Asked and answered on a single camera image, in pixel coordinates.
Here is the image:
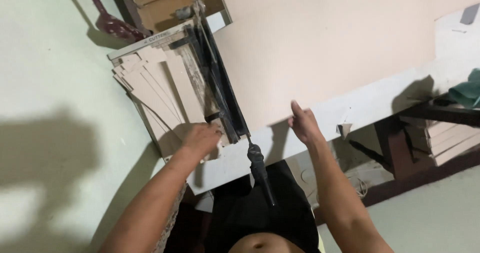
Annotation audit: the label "person's left hand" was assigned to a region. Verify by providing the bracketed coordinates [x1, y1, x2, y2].
[181, 122, 223, 157]

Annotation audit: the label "person's right hand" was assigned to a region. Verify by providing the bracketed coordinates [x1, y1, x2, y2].
[287, 100, 325, 147]

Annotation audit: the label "pile of cut cardboard strips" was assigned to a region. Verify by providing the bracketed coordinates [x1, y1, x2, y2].
[112, 47, 211, 160]

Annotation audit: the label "large beige cardboard sheet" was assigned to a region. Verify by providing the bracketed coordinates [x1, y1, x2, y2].
[212, 0, 480, 132]

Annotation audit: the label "person's black shorts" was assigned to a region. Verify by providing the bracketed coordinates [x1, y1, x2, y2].
[165, 160, 322, 253]

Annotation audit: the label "brown cardboard box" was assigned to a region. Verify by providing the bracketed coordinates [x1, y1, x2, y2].
[125, 0, 230, 34]

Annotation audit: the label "stack of beige boards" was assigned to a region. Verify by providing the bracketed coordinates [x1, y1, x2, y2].
[400, 115, 480, 167]

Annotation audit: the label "green cloth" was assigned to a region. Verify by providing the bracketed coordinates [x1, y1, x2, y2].
[448, 68, 480, 109]

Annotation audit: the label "grey tape piece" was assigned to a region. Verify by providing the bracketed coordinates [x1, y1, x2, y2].
[460, 3, 480, 25]

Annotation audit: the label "dark wooden table frame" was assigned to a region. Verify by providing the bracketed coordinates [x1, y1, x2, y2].
[313, 95, 480, 225]

